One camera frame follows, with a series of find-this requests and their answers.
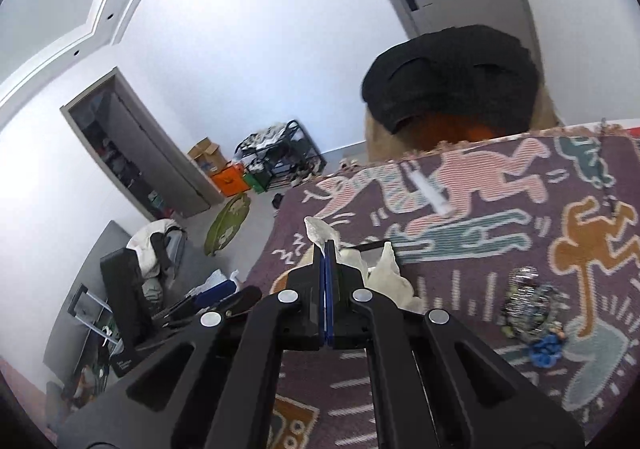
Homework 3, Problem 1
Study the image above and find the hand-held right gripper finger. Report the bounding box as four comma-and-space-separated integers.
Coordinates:
325, 240, 586, 449
57, 240, 328, 449

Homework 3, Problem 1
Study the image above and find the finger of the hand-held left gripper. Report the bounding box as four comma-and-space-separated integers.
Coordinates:
152, 285, 262, 330
165, 279, 240, 317

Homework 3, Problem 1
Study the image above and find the white tissue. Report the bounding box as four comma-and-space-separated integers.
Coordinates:
304, 216, 426, 315

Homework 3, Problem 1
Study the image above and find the black square box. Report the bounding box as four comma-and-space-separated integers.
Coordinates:
350, 239, 396, 271

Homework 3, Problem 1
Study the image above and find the pile of mixed jewelry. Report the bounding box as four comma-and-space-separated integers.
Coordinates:
500, 266, 566, 345

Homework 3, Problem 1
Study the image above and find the white garment pile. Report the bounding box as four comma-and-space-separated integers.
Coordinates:
127, 219, 188, 280

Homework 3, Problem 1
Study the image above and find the green round mat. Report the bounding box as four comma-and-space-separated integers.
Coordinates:
204, 193, 252, 257

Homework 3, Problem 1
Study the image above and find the orange box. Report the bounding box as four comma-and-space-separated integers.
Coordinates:
209, 164, 251, 195

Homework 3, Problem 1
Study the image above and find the green box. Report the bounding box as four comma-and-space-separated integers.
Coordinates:
245, 169, 271, 192

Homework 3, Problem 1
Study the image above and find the cardboard box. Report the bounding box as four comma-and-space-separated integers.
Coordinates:
187, 136, 228, 175

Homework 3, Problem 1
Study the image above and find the black metal rack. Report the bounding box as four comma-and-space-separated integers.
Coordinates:
234, 119, 327, 190

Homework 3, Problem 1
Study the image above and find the grey closet door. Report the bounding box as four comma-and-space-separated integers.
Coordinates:
60, 68, 226, 222

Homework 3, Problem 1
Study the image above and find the white tube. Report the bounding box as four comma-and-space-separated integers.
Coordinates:
406, 169, 458, 217

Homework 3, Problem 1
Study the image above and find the printed purple blanket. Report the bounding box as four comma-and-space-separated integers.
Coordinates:
250, 126, 640, 449

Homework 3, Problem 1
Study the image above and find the blue scrunchie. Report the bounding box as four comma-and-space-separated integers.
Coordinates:
529, 333, 566, 369

